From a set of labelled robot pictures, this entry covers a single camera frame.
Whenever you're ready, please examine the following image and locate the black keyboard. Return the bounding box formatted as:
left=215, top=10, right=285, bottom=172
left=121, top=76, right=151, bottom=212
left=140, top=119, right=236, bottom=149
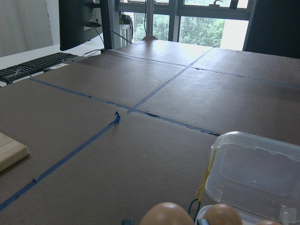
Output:
left=0, top=52, right=77, bottom=84

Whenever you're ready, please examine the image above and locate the clear plastic egg box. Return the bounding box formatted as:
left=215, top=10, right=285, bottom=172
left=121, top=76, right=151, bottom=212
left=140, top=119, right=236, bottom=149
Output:
left=195, top=131, right=300, bottom=225

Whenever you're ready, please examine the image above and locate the brown egg from bowl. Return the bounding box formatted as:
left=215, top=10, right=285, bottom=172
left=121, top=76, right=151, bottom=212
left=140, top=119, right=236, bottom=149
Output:
left=140, top=202, right=194, bottom=225

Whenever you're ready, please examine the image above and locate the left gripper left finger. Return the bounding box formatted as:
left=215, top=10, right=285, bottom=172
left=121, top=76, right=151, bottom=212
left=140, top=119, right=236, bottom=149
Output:
left=121, top=219, right=134, bottom=225

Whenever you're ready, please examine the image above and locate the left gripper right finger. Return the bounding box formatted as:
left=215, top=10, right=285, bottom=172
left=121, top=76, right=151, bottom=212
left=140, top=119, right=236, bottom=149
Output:
left=198, top=218, right=210, bottom=225

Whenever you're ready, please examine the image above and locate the brown egg lower slot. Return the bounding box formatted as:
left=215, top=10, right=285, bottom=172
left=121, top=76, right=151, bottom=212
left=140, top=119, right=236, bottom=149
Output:
left=256, top=220, right=281, bottom=225

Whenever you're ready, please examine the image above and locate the black computer monitor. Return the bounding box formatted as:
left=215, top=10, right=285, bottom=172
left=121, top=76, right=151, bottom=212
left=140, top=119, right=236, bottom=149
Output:
left=59, top=0, right=112, bottom=51

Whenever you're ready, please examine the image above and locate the brown egg slot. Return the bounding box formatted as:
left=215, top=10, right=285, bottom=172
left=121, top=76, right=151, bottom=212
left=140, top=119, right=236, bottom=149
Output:
left=256, top=220, right=281, bottom=225
left=203, top=203, right=242, bottom=225

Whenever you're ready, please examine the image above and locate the brown egg upper slot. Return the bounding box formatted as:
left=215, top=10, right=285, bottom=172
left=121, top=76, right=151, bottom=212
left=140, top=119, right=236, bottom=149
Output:
left=203, top=203, right=242, bottom=225

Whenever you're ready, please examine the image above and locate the wooden cutting board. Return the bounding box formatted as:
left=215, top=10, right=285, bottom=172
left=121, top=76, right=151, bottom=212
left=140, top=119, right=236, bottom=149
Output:
left=0, top=133, right=30, bottom=172

